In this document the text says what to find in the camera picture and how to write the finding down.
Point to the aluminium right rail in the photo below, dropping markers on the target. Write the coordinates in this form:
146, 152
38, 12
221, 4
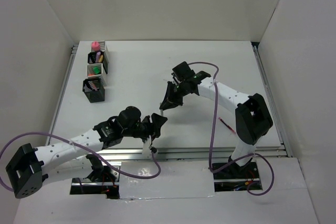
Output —
277, 122

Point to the aluminium front rail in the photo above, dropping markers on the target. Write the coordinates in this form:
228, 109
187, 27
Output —
176, 154

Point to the pink glue stick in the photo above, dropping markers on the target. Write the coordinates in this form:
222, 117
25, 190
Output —
95, 46

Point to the pink pen refill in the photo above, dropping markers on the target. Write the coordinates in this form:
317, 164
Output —
92, 86

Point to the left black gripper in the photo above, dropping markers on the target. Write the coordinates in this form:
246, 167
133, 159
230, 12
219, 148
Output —
157, 121

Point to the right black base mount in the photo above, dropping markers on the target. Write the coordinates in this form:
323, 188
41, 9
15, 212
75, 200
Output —
235, 178

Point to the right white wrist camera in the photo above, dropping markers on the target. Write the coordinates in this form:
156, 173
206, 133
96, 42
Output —
175, 78

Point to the white slotted container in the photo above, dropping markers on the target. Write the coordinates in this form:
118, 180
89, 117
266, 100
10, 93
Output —
103, 47
102, 76

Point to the white foil cover plate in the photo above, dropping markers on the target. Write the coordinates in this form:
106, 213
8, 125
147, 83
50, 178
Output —
180, 179

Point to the green capped black highlighter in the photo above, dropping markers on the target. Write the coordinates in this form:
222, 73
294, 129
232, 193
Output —
96, 70

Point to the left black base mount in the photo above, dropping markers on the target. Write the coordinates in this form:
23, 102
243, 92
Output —
101, 180

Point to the black slotted container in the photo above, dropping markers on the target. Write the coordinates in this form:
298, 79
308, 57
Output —
91, 59
94, 96

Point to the near black slotted container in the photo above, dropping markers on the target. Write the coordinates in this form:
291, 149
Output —
94, 96

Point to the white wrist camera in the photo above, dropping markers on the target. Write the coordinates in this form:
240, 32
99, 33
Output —
148, 150
175, 78

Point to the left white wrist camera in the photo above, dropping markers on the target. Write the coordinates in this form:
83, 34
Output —
148, 150

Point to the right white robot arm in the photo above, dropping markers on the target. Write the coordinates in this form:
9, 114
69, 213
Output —
252, 117

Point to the far black slotted container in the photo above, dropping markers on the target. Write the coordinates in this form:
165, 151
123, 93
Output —
91, 59

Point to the near white slotted container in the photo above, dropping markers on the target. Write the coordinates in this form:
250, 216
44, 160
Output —
102, 76

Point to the aluminium rail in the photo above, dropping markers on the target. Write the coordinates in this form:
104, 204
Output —
176, 154
277, 122

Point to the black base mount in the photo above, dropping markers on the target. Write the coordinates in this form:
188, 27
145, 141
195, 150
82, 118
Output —
235, 178
101, 180

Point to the red pen refill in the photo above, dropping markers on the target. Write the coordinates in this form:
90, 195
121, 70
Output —
230, 128

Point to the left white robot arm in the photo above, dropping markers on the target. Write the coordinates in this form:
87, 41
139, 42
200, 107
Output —
31, 168

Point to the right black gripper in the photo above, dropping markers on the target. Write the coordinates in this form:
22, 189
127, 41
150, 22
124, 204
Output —
170, 100

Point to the far white slotted container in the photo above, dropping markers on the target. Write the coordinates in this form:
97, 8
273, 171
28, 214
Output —
103, 47

